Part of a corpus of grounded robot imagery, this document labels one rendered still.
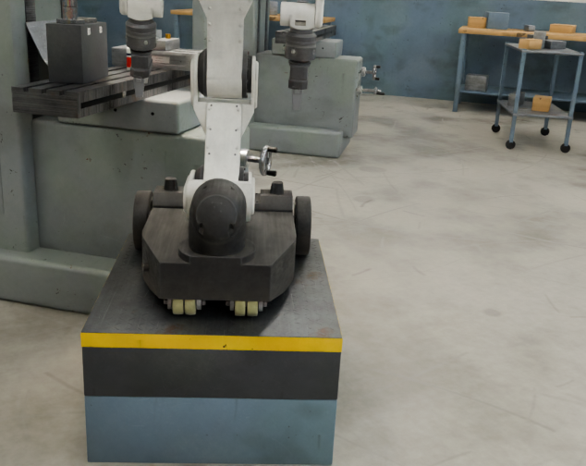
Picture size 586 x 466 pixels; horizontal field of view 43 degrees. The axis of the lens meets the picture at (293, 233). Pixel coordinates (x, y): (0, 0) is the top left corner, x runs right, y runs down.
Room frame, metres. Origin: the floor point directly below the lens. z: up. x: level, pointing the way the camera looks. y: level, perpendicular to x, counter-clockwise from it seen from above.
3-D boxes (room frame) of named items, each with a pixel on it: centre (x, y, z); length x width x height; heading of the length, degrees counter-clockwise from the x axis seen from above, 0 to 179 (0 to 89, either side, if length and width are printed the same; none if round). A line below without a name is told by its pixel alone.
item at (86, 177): (2.88, 0.61, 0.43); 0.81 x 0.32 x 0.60; 76
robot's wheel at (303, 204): (2.38, -0.03, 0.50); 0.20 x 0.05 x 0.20; 4
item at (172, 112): (2.88, 0.64, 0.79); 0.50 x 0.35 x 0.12; 76
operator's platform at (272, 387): (2.12, 0.22, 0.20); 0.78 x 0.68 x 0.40; 4
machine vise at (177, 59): (3.02, 0.57, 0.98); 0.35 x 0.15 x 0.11; 78
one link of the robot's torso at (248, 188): (2.08, 0.22, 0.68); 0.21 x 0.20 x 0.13; 4
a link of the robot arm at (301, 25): (2.19, 0.01, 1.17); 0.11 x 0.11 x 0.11; 1
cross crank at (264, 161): (2.76, 0.15, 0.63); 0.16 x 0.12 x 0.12; 76
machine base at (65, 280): (2.95, 0.88, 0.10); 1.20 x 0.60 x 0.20; 76
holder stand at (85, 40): (2.54, 0.76, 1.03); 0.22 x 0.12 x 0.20; 173
